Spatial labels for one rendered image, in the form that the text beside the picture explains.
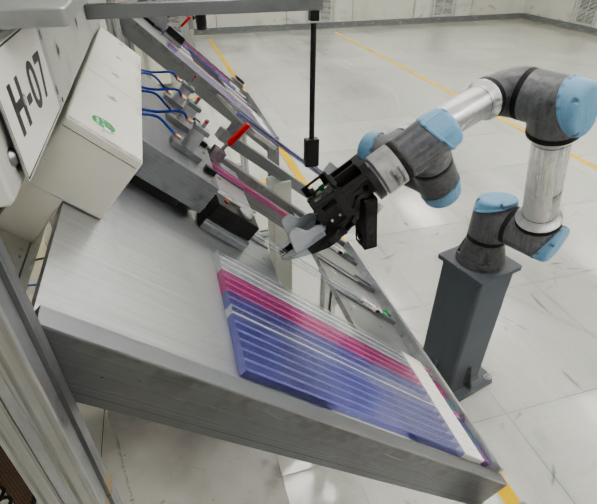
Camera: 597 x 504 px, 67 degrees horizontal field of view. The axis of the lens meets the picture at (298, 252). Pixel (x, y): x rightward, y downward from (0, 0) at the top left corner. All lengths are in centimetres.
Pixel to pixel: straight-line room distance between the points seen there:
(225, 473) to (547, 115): 96
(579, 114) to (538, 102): 8
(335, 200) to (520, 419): 133
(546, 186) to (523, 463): 94
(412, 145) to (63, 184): 51
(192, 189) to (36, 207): 21
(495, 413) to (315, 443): 140
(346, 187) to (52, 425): 55
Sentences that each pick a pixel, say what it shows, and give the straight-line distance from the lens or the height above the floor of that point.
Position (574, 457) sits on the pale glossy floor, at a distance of 188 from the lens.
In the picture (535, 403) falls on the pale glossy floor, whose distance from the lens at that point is 196.
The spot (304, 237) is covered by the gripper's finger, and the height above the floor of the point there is 99.
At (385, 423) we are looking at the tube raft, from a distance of 62.
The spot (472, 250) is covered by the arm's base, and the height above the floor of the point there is 61.
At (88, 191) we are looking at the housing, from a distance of 51.
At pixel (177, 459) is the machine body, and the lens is 95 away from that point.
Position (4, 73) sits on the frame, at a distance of 28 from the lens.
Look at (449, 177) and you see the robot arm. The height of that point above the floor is 107.
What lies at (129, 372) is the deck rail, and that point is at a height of 114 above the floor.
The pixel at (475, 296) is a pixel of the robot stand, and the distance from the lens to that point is 153.
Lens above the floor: 142
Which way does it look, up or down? 35 degrees down
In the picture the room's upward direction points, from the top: straight up
